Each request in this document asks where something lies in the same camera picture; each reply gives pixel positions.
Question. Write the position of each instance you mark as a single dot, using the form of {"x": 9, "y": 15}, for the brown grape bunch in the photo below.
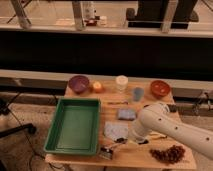
{"x": 172, "y": 155}

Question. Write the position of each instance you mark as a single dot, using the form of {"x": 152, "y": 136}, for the green plastic tray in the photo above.
{"x": 74, "y": 128}

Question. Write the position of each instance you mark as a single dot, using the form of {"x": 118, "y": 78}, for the blue translucent cup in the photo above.
{"x": 138, "y": 93}

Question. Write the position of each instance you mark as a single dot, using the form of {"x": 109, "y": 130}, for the small orange cup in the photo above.
{"x": 97, "y": 87}

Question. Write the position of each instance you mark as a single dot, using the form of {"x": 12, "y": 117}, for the blue sponge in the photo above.
{"x": 126, "y": 114}

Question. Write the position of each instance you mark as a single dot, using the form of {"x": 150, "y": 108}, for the grey folded cloth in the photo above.
{"x": 115, "y": 130}

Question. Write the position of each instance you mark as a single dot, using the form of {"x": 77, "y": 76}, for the white cylindrical jar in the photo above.
{"x": 121, "y": 83}

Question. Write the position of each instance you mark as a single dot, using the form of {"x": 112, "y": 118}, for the purple bowl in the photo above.
{"x": 78, "y": 84}

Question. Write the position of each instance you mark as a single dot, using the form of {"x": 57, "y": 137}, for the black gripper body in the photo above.
{"x": 121, "y": 140}

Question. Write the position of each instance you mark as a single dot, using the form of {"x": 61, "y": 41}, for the orange bowl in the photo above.
{"x": 159, "y": 88}

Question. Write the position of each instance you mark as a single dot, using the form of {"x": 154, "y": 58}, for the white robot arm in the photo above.
{"x": 155, "y": 117}

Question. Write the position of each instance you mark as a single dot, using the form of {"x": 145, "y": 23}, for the brush with dark bristles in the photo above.
{"x": 107, "y": 151}

